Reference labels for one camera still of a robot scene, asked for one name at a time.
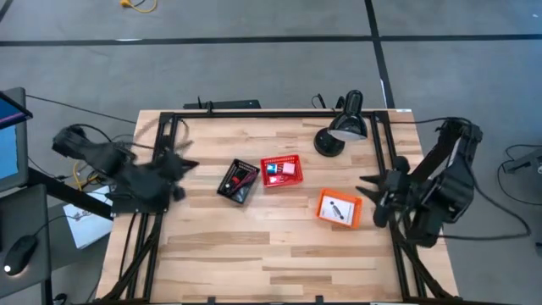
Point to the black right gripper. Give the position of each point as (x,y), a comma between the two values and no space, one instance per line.
(394,182)

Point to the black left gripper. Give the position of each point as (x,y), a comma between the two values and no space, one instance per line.
(171,169)

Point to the orange plastic bin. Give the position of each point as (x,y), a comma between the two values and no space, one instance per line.
(359,212)

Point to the white product box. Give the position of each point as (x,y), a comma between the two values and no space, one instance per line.
(345,212)

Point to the red mesh plastic basket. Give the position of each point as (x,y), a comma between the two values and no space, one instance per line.
(296,180)

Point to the small blue white charger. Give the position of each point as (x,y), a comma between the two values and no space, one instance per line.
(272,168)

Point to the small pink cube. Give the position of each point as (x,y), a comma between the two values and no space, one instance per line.
(289,168)

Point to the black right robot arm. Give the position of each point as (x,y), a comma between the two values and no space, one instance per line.
(449,190)

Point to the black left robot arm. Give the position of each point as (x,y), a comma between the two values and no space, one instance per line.
(139,186)

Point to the black mesh plastic basket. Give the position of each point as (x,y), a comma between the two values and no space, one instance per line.
(241,195)

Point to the black desk lamp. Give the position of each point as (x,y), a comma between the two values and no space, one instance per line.
(347,123)

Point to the long black power strip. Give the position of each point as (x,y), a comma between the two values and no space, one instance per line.
(233,104)

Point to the white paper sheet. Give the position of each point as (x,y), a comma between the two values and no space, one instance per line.
(84,229)

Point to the black diagonal support beam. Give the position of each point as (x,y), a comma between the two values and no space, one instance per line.
(68,192)

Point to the black tripod stand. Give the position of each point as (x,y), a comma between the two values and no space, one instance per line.
(527,161)

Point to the dark grey side desk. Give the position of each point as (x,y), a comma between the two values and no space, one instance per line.
(25,212)

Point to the computer monitor with blue screen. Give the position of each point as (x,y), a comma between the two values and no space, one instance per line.
(12,148)

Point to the black computer mouse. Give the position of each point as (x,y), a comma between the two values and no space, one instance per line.
(21,252)

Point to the black aluminium table frame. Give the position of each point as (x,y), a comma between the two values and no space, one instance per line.
(275,114)

